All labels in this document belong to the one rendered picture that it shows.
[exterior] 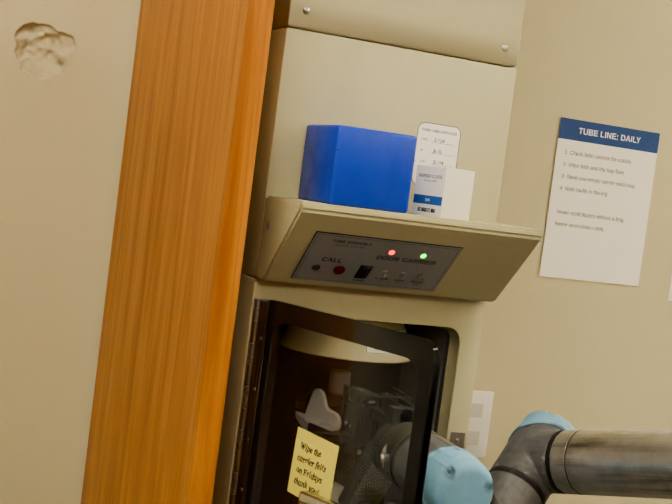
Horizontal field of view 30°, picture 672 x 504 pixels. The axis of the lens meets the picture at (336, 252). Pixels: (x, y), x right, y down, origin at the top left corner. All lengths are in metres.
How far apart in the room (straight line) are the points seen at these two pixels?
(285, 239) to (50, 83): 0.57
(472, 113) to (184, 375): 0.49
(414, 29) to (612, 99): 0.75
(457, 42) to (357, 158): 0.26
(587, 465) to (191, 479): 0.44
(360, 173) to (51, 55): 0.61
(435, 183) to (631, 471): 0.40
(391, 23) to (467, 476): 0.56
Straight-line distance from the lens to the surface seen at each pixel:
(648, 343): 2.34
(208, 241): 1.42
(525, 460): 1.51
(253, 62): 1.39
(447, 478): 1.37
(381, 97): 1.55
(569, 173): 2.21
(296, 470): 1.43
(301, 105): 1.51
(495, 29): 1.63
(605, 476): 1.45
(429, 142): 1.58
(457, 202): 1.51
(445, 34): 1.59
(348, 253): 1.46
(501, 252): 1.53
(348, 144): 1.42
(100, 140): 1.88
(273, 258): 1.45
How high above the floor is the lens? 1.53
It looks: 3 degrees down
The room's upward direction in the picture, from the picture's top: 7 degrees clockwise
